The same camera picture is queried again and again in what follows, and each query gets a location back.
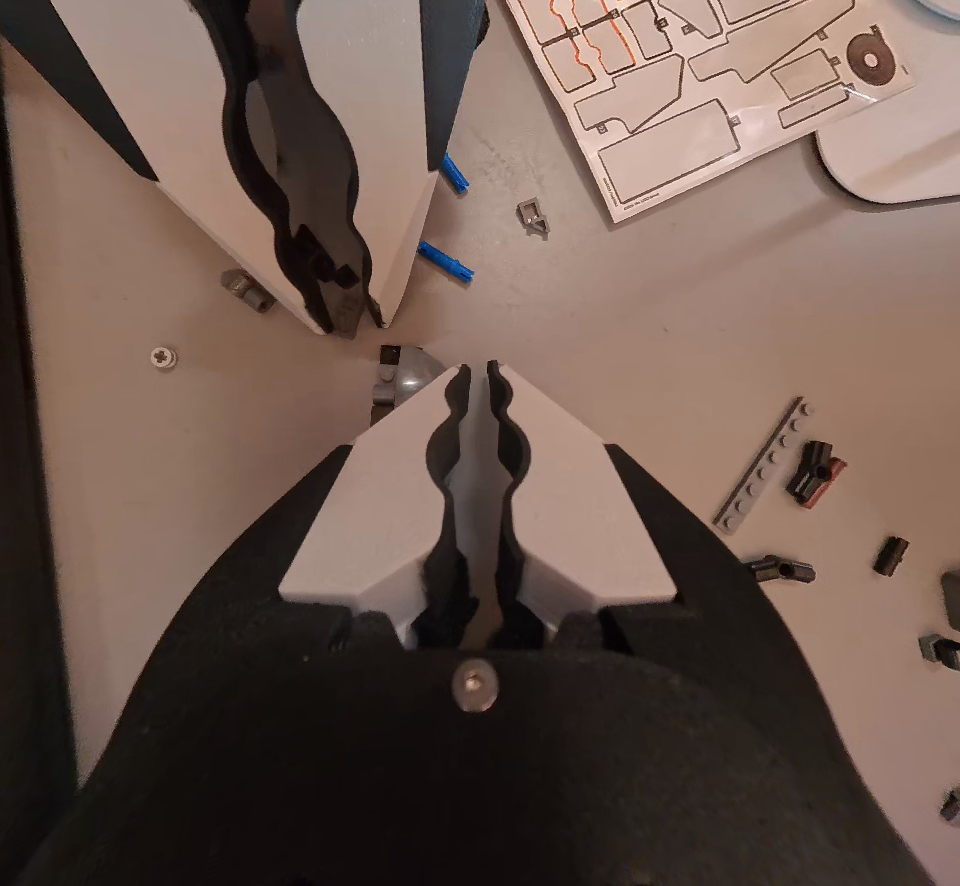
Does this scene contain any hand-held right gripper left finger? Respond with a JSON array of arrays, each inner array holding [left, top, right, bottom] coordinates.
[[278, 363, 474, 649]]

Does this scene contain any long grey lego plate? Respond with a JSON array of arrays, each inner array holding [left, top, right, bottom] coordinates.
[[714, 397, 815, 533]]

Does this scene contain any black angled technic connector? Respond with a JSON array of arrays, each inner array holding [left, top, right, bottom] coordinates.
[[747, 555, 817, 585]]

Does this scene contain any grey domed lego assembly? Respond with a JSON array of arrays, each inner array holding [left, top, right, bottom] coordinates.
[[371, 345, 449, 424]]

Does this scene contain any white stand base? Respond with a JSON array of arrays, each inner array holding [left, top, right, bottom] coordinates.
[[813, 0, 960, 205]]

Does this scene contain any black connector with brown pin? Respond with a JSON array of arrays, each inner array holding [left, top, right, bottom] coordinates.
[[786, 440, 849, 508]]

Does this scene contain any dark grey lego piece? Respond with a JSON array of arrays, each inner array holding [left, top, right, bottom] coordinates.
[[328, 286, 363, 340]]

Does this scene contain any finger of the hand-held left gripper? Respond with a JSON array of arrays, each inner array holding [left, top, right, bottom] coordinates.
[[294, 0, 440, 328], [9, 0, 336, 336]]

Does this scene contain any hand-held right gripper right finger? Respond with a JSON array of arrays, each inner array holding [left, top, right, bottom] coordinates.
[[486, 360, 679, 646]]

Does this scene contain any lego sticker sheet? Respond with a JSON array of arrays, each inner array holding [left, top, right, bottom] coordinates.
[[489, 0, 918, 223]]

